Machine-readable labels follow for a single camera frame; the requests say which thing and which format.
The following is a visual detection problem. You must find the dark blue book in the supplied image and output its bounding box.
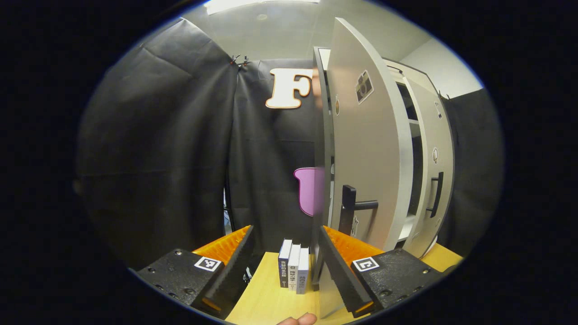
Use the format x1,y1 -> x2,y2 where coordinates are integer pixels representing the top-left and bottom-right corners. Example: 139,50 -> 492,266
278,239 -> 293,288

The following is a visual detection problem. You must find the white cabinet door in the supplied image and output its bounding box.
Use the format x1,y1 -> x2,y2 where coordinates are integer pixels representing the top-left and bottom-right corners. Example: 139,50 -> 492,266
402,77 -> 455,259
318,17 -> 414,319

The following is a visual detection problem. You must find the grey white book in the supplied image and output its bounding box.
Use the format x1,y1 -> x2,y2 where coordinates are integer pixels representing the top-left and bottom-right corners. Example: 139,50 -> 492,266
296,247 -> 310,295

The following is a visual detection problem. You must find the black door handle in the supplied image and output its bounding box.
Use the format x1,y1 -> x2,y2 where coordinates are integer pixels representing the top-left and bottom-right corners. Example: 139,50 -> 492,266
339,184 -> 379,236
426,172 -> 444,218

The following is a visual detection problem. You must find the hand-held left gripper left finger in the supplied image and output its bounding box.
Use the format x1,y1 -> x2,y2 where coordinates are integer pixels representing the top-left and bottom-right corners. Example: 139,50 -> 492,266
135,225 -> 254,319

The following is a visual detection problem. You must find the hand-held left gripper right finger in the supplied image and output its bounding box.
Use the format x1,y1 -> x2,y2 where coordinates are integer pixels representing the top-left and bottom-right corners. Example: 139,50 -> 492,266
319,225 -> 445,318

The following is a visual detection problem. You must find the black backdrop cloth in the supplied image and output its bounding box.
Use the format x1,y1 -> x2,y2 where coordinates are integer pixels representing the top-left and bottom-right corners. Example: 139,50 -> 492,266
75,18 -> 505,271

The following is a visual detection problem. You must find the ceiling light panel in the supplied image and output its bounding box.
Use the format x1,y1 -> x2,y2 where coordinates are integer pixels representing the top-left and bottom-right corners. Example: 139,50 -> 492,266
204,0 -> 322,15

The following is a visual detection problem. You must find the white grey cabinet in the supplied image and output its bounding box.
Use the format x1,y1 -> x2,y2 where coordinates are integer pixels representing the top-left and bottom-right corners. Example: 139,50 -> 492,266
312,46 -> 452,289

